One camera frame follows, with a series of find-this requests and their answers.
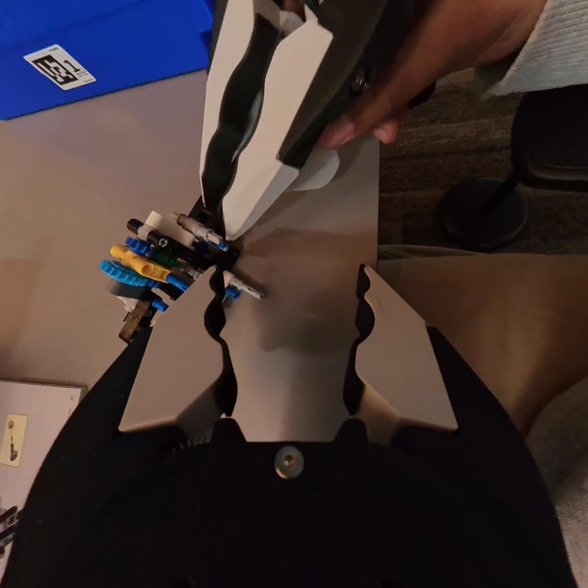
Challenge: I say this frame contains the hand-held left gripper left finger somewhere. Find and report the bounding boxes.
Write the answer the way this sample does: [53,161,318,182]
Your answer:
[119,266,239,444]

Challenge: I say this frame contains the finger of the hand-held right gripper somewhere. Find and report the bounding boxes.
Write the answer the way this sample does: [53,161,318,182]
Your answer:
[222,20,341,241]
[199,0,282,219]

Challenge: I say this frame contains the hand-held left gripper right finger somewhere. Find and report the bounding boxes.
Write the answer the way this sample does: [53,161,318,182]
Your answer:
[342,264,459,445]

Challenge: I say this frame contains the multicoloured lego gear model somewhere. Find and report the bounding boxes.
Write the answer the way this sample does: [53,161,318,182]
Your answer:
[99,209,266,345]

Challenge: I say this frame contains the person's right forearm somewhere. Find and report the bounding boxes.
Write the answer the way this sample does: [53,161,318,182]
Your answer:
[473,0,588,98]

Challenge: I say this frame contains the grey lego instruction booklet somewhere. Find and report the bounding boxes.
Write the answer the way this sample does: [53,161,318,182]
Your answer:
[0,379,88,561]

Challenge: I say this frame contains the person's right hand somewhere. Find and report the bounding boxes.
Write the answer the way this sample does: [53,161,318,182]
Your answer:
[317,0,548,149]

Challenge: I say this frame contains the person's leg in tan trousers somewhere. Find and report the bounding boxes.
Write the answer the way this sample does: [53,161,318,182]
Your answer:
[377,243,588,442]

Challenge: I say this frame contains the blue storage bin with tag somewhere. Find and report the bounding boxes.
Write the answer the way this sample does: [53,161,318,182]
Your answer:
[0,0,217,121]

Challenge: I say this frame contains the black round-based stand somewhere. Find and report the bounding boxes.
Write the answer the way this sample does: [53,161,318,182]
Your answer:
[439,85,588,252]

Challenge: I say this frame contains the person's pale knit sweater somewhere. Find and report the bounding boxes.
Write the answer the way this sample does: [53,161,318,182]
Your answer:
[526,388,588,588]

